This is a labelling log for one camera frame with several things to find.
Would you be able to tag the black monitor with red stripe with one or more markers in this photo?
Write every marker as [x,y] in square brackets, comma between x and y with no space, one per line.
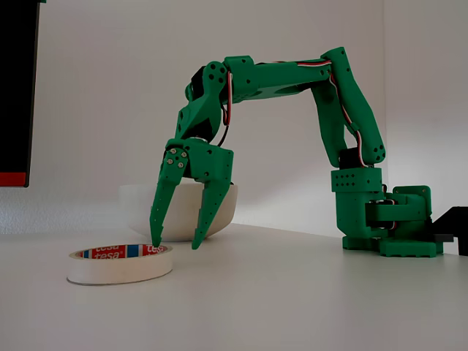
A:
[14,91]

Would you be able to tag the black table clamp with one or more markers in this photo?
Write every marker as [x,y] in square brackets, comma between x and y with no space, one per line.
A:
[457,219]

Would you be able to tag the white masking tape roll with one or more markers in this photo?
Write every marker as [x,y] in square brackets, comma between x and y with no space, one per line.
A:
[120,271]

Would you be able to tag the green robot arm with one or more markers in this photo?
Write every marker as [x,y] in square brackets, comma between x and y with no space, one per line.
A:
[278,77]

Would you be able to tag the white bowl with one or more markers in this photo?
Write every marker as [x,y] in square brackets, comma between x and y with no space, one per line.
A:
[183,219]

